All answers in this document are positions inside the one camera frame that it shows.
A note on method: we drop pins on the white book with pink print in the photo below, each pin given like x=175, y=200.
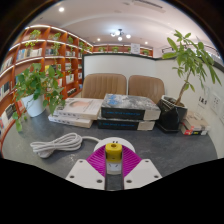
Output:
x=80, y=107

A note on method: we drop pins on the white notice on shelf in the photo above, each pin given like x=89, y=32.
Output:
x=135, y=48

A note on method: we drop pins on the orange wooden bookshelf unit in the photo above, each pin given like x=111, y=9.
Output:
x=20, y=63

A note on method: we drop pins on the white wall socket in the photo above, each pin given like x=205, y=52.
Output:
x=222, y=115
x=215, y=104

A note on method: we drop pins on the ivy plant in white pot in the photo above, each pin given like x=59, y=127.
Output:
x=33, y=106

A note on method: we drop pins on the recessed ceiling lights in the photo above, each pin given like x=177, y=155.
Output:
x=61, y=9

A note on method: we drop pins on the red-spined book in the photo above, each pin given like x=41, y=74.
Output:
x=190, y=131

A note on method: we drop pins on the yellow and white charger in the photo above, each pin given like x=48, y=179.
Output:
x=113, y=153

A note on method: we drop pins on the thick dark grey-covered book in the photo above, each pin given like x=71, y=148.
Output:
x=128, y=103

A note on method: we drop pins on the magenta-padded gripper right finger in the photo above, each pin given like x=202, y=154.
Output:
x=141, y=173

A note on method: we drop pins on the clear acrylic sign stand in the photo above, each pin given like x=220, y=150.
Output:
x=202, y=100

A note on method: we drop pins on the dark blue-spined book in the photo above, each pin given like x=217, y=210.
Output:
x=123, y=125

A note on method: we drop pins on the ceiling chandelier lamp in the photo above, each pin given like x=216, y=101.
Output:
x=120, y=34

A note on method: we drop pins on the ceiling air vent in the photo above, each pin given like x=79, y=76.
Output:
x=148, y=5

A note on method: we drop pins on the round white power strip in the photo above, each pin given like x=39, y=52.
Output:
x=126, y=142

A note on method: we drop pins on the tan upholstered chair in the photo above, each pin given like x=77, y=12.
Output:
x=146, y=88
x=103, y=86

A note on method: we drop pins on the thin white book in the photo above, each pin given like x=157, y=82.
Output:
x=70, y=121

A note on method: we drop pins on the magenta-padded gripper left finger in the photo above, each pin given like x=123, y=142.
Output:
x=86, y=173

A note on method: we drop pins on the tall plant in black pot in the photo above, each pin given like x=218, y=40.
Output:
x=170, y=115

